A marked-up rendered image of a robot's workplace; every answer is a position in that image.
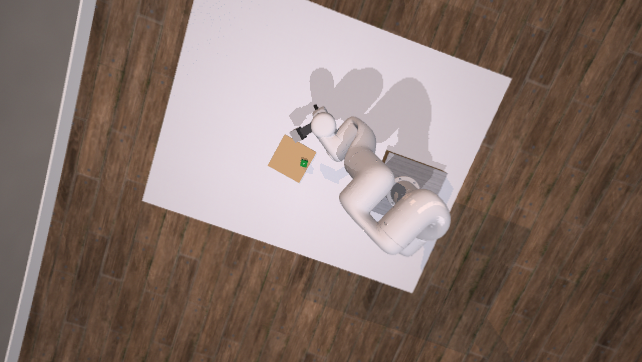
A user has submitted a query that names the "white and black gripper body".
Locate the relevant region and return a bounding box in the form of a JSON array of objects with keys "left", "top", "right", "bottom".
[{"left": 312, "top": 106, "right": 328, "bottom": 118}]

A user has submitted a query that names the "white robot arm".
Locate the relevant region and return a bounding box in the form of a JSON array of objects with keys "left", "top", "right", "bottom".
[{"left": 289, "top": 112, "right": 451, "bottom": 257}]

